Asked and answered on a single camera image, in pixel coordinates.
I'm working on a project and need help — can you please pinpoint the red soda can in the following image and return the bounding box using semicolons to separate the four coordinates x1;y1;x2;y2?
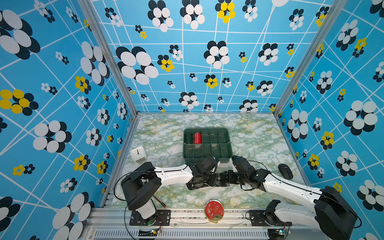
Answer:
193;132;202;144

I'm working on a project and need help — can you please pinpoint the aluminium front rail frame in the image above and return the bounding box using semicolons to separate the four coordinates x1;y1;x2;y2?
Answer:
81;208;328;240

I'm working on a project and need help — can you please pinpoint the white square clock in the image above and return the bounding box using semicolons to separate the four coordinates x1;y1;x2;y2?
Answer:
130;146;148;163

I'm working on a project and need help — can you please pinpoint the dark green roll in tray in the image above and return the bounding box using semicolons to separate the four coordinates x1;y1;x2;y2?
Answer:
184;133;194;144

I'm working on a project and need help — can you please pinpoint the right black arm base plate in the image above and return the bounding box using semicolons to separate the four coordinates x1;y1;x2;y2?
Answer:
246;210;293;227

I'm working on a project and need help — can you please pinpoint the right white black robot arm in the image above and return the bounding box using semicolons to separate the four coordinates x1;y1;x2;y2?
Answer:
231;156;360;240

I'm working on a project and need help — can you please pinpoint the red round tin lid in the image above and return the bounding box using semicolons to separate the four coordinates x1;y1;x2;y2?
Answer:
205;200;225;223

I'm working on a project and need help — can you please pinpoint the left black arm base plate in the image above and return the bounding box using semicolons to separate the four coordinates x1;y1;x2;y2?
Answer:
129;210;171;226

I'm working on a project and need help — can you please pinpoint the black computer mouse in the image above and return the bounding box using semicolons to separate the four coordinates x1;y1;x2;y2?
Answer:
278;164;294;180

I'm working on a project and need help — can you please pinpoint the black grey argyle sock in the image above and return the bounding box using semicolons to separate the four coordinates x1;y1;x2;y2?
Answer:
186;178;230;190

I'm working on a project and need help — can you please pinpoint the red black power cable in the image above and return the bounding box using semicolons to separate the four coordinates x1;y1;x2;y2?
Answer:
152;194;168;208

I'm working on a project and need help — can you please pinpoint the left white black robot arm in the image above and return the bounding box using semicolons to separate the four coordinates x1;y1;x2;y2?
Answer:
121;156;220;220

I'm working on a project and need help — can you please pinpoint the green compartment tray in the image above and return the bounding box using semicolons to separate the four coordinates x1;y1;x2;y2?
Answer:
183;128;233;164

